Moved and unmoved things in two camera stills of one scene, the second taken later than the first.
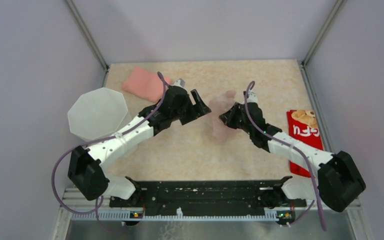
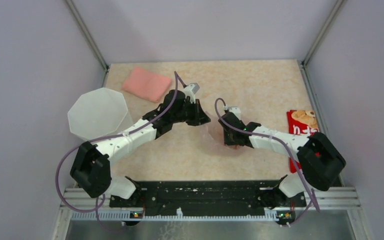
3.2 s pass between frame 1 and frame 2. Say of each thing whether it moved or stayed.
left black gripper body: stayed
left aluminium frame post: stayed
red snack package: stayed
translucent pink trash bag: moved
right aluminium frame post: stayed
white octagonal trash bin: stayed
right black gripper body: moved
